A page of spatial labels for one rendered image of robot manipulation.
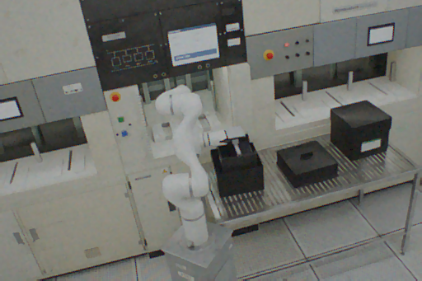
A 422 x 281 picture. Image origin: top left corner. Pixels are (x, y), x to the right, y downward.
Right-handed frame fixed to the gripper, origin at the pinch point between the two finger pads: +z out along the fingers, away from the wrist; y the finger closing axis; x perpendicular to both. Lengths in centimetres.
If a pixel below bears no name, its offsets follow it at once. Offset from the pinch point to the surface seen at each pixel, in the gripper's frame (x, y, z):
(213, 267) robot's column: -41, 57, -26
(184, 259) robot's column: -36, 53, -40
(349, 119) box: -8, -6, 75
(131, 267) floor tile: -109, -18, -84
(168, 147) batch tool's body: -22, -36, -40
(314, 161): -23, 8, 46
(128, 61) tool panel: 46, -24, -53
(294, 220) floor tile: -109, -34, 47
